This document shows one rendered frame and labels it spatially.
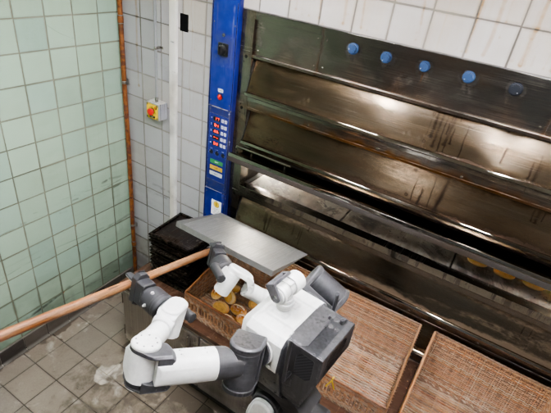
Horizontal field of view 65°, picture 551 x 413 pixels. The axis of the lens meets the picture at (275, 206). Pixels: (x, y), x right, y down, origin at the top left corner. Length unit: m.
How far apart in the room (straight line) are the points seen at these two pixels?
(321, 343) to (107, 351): 2.02
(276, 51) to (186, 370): 1.49
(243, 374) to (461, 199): 1.20
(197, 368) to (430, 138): 1.29
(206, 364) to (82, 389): 1.84
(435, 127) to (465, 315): 0.91
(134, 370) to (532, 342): 1.73
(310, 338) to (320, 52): 1.26
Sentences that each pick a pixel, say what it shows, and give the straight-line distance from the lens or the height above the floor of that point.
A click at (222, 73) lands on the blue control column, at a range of 2.30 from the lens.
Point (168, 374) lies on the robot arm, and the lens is 1.19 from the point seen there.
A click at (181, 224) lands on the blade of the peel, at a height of 1.20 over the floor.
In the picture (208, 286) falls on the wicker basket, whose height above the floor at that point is 0.63.
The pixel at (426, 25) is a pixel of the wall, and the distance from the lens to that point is 1.86.
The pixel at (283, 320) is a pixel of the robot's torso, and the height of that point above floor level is 1.41.
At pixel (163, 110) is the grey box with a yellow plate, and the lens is 2.64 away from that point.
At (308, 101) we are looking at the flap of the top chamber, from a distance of 2.08.
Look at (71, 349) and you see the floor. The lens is 3.20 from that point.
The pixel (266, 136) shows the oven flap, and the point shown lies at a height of 1.52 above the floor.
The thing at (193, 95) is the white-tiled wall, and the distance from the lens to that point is 2.50.
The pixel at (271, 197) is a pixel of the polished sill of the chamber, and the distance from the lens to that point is 2.39.
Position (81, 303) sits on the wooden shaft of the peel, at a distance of 1.46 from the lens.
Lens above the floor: 2.39
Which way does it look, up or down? 32 degrees down
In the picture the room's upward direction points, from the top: 8 degrees clockwise
